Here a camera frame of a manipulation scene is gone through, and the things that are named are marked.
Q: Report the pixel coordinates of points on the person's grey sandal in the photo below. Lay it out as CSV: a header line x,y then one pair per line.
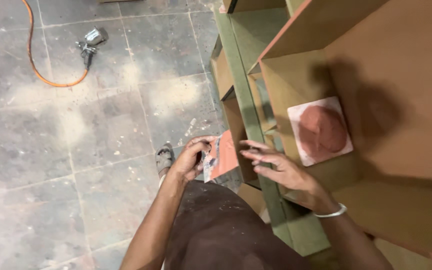
x,y
163,157

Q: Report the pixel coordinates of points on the pink stained putty scraper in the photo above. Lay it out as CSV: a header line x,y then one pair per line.
x,y
221,157

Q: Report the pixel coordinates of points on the person's left fingers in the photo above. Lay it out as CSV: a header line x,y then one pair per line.
x,y
201,144

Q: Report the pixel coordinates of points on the white tile with pink putty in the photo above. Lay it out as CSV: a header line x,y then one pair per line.
x,y
319,131

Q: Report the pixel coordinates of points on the silver spray gun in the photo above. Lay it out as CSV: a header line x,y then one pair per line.
x,y
90,43

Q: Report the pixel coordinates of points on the person's right hand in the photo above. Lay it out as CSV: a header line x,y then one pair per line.
x,y
287,168

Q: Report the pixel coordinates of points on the person's left hand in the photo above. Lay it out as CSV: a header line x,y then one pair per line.
x,y
186,161

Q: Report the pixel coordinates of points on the person's dark brown shorts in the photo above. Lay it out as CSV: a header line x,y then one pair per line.
x,y
223,232

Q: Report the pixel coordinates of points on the silver wrist bangle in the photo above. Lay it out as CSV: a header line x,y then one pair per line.
x,y
330,213

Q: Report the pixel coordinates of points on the brown wooden shelf unit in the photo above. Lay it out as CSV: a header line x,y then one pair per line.
x,y
343,112

